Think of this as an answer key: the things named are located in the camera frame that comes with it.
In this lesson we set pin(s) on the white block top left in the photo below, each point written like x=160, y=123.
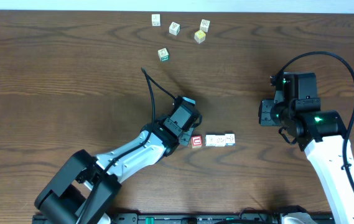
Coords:
x=156, y=20

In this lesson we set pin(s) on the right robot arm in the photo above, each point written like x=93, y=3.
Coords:
x=333, y=162

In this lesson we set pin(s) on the red letter wooden block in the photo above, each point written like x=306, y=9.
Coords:
x=196, y=141

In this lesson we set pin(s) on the white block black drawing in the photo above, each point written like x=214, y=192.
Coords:
x=174, y=28

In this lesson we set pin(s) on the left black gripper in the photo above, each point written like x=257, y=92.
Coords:
x=186, y=137

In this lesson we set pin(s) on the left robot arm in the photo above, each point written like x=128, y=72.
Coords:
x=84, y=187

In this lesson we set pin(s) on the yellow top wooden block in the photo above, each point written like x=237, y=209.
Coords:
x=200, y=36

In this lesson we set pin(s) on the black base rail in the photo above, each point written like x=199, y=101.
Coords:
x=125, y=218

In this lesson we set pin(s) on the acorn picture wooden block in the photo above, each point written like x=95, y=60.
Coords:
x=230, y=140

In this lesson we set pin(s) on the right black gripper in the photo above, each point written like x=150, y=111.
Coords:
x=265, y=107

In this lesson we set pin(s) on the white block top right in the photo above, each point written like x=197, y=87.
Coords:
x=204, y=25

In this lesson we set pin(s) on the white block red bug drawing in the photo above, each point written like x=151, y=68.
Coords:
x=220, y=140

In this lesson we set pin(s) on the green letter wooden block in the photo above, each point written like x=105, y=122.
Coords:
x=163, y=54

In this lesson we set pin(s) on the white block blue edge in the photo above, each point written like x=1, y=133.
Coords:
x=210, y=140

